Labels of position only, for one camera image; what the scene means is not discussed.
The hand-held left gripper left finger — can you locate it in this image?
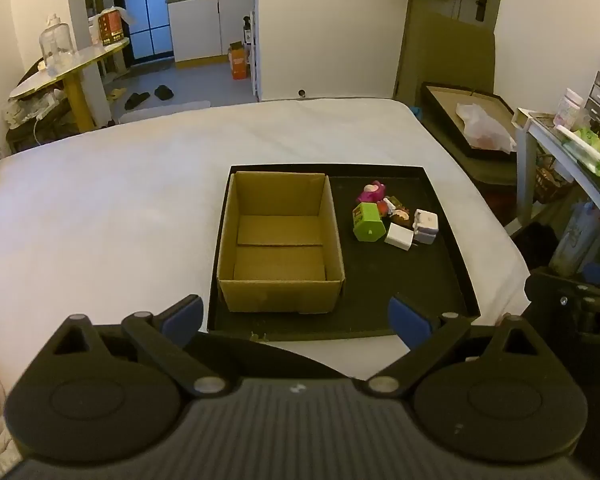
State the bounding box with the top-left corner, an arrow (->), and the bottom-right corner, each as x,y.
50,294 -> 231,396

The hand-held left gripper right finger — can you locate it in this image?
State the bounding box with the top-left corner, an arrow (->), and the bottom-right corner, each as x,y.
366,296 -> 543,396

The white charger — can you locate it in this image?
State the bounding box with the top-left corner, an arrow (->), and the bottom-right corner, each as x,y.
384,223 -> 415,251

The white lavender cube toy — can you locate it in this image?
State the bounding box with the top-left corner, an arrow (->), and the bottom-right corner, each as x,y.
412,209 -> 440,245

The green hexagonal box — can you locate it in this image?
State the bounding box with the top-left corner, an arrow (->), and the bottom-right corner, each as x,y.
351,202 -> 387,242

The cardboard box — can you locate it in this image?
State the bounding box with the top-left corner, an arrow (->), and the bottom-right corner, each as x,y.
216,171 -> 347,315

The pink toy figure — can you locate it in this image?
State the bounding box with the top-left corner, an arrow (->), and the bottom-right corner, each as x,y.
362,180 -> 388,205

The clear plastic bottle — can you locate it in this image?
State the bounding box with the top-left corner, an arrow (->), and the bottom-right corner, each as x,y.
550,200 -> 600,276

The wicker basket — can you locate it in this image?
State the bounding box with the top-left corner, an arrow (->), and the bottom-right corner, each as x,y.
532,152 -> 576,203

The green snack packet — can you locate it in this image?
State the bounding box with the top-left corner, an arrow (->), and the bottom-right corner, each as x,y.
562,127 -> 600,178

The white flat stick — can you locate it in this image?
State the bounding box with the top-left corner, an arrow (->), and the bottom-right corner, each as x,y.
555,125 -> 600,178

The white side table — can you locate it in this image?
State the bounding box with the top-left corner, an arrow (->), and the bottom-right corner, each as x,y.
512,107 -> 600,226

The white pill bottle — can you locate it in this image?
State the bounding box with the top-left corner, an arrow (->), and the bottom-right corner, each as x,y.
554,88 -> 583,128

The white plastic bag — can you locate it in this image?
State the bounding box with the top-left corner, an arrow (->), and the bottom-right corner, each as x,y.
455,102 -> 516,153

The black tray with cardboard lining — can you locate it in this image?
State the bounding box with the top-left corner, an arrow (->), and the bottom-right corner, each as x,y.
420,81 -> 518,161

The pile of household clutter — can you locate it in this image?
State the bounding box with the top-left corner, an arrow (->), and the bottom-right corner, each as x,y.
5,90 -> 66,153

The orange box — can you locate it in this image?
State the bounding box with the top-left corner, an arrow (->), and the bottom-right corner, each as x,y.
228,42 -> 251,80

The olive chair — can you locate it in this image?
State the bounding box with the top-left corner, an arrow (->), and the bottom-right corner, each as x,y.
395,10 -> 518,211

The round table with yellow leg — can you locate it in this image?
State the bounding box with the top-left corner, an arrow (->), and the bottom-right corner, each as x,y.
7,40 -> 131,133

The red brown canister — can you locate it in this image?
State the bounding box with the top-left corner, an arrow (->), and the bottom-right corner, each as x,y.
97,10 -> 127,46

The clear water jug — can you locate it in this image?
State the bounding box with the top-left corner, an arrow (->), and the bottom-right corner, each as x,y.
39,16 -> 76,68

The glass panel door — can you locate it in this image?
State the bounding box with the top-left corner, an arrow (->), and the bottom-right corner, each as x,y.
120,0 -> 173,61

